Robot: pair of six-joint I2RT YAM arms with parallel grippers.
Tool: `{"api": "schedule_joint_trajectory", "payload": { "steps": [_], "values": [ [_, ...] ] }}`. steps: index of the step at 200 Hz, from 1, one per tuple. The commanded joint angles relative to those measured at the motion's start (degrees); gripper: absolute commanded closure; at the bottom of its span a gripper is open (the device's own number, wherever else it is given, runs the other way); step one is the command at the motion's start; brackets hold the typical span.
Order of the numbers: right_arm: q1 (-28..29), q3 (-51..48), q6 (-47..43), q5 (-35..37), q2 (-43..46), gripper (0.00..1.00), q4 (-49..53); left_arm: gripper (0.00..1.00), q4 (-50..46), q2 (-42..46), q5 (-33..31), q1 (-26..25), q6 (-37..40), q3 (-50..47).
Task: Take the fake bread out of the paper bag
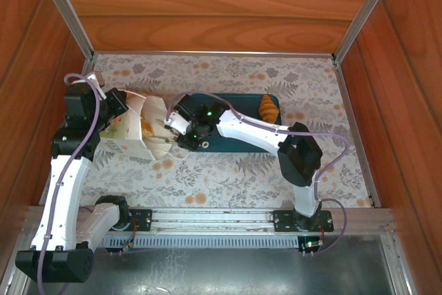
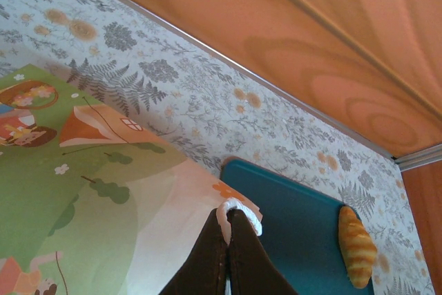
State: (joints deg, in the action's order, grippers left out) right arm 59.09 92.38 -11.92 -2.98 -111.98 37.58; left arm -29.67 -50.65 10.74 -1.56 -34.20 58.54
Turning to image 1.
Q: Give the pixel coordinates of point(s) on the golden fake croissant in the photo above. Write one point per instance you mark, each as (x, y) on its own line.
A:
(268, 108)

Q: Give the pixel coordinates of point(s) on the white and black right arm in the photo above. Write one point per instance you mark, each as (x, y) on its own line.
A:
(248, 132)

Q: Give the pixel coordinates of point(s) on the circuit board with green light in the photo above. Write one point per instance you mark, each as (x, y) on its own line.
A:
(310, 244)

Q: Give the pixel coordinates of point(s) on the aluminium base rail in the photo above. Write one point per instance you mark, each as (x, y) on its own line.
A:
(214, 219)

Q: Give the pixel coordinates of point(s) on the grey metal sheet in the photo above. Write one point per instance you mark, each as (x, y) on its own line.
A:
(224, 274)

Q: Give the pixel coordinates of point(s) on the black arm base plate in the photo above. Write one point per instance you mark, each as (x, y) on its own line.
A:
(286, 220)
(141, 220)

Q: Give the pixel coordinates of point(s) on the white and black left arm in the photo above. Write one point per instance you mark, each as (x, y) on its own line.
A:
(65, 198)

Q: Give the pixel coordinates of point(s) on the aluminium floor rail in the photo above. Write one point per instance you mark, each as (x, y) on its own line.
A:
(14, 281)
(397, 267)

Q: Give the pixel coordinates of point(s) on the long aluminium edge strip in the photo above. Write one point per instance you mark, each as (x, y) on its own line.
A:
(207, 53)

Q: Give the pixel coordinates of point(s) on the ridged pale fake croissant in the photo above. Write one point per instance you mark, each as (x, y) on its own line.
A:
(147, 130)

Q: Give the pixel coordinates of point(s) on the aluminium frame post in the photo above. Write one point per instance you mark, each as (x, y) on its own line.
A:
(62, 5)
(366, 8)

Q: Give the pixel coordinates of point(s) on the illustrated white paper bag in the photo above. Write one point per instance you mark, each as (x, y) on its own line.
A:
(119, 136)

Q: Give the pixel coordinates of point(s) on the teal plastic tray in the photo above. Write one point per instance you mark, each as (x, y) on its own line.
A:
(241, 105)

